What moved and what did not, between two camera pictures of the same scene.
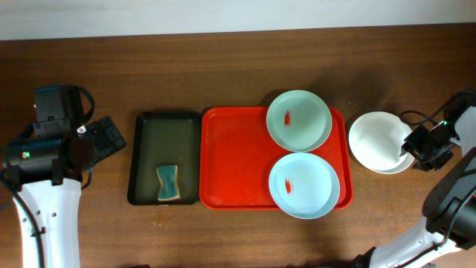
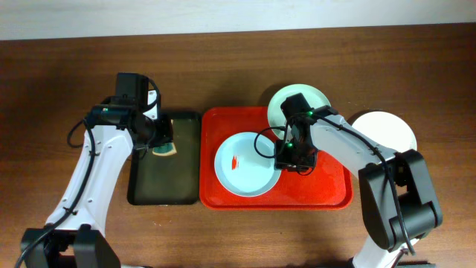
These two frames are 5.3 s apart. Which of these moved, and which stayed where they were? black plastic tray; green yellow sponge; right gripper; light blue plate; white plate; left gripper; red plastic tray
Moved: left gripper; light blue plate; green yellow sponge; right gripper
Stayed: black plastic tray; white plate; red plastic tray
